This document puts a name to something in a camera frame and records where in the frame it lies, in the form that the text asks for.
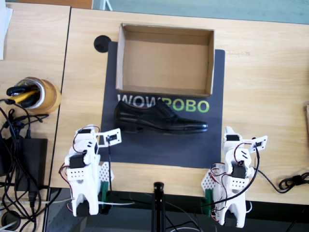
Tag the black leather dress shoe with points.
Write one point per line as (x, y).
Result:
(144, 118)

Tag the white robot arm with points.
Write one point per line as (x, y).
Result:
(83, 188)
(235, 207)

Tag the open cardboard box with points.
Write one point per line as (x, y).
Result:
(164, 60)

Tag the green table clamp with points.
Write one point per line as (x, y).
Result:
(208, 198)
(104, 191)

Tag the brown packing tape roll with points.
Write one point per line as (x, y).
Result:
(54, 99)

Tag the large black power adapter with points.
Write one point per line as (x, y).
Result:
(31, 162)

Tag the white tape roll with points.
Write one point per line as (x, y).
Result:
(42, 95)

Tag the black mat with WOWROBO print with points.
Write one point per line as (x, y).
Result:
(157, 149)

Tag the black round desk grommet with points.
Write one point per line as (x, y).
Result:
(101, 43)

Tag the small black power adapter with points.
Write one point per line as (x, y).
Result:
(3, 157)

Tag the black round floor socket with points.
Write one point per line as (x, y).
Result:
(9, 218)

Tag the white paper stack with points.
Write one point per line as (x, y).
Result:
(3, 31)

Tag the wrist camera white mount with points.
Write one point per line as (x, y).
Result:
(113, 138)
(260, 143)

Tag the white perforated base plate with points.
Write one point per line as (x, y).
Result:
(208, 182)
(106, 172)

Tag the black camera stand pole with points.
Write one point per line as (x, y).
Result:
(158, 205)

